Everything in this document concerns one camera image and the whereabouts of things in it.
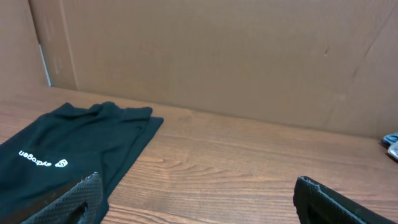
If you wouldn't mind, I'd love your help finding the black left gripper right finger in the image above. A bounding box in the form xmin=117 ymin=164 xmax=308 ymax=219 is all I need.
xmin=293 ymin=176 xmax=396 ymax=224

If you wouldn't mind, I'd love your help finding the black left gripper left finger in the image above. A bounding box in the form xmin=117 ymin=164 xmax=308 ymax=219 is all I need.
xmin=21 ymin=172 xmax=103 ymax=224

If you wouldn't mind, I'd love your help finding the black folded garment with logo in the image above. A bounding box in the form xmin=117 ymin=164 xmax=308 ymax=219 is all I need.
xmin=1 ymin=102 xmax=163 ymax=223

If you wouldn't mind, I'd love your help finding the grey-blue garment under pile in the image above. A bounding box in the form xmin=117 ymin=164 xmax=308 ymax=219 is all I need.
xmin=380 ymin=133 xmax=398 ymax=149

